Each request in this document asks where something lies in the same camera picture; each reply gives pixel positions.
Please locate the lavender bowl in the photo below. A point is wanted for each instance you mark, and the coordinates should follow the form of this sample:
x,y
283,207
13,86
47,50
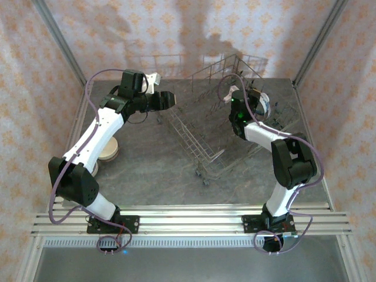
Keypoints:
x,y
95,169

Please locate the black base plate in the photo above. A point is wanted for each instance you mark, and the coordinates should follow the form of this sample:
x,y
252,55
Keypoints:
x,y
251,224
132,224

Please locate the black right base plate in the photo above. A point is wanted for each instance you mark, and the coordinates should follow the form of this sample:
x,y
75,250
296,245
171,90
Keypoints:
x,y
251,224

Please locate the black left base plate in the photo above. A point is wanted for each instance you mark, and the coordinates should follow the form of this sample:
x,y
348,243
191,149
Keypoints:
x,y
132,224

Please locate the aluminium frame leg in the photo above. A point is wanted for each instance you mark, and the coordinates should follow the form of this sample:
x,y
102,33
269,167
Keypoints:
x,y
349,258
28,264

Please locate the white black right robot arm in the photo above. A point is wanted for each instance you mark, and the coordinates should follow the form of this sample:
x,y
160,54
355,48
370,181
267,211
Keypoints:
x,y
293,161

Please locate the green circuit board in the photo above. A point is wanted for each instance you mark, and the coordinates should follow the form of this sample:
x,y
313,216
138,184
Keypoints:
x,y
290,235

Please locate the aluminium frame post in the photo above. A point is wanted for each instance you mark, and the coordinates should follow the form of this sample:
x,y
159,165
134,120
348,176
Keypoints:
x,y
58,38
320,38

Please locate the leaf patterned beige bowl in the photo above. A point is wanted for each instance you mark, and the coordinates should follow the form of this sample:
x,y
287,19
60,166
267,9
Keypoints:
x,y
110,149

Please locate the aluminium mounting rail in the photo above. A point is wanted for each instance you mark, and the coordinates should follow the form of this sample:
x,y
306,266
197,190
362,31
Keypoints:
x,y
191,220

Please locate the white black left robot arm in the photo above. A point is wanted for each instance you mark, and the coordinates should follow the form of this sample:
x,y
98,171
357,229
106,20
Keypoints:
x,y
97,135

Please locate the white purple floral bowl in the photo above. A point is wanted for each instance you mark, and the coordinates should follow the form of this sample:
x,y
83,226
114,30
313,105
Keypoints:
x,y
265,102

